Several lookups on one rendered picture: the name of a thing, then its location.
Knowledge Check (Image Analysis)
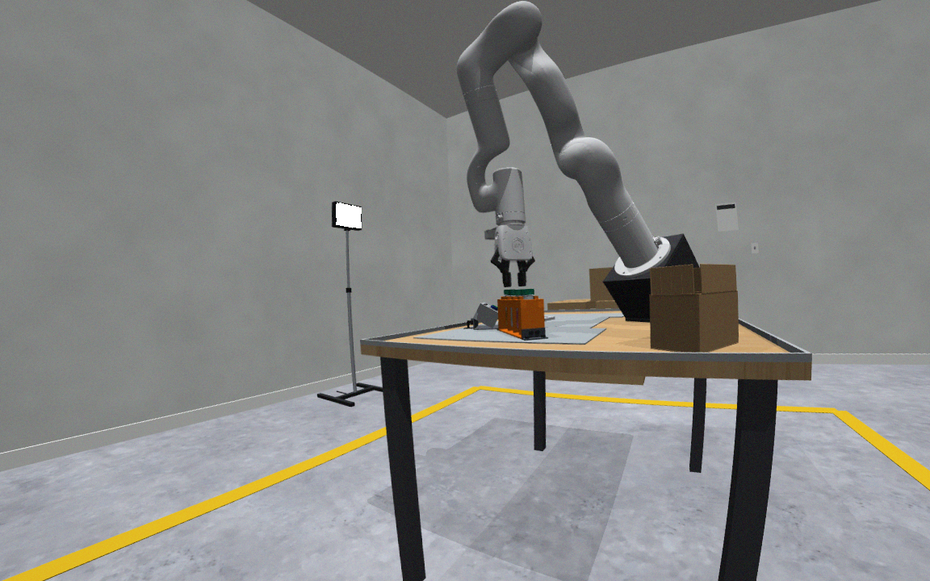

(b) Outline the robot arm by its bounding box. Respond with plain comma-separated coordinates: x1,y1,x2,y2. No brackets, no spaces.
457,1,671,278

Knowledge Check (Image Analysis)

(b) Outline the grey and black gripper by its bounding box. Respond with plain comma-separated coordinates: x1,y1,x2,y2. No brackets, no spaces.
491,223,535,287

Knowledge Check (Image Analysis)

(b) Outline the brown cardboard box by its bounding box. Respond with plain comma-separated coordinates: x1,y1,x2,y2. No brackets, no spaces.
649,264,739,353

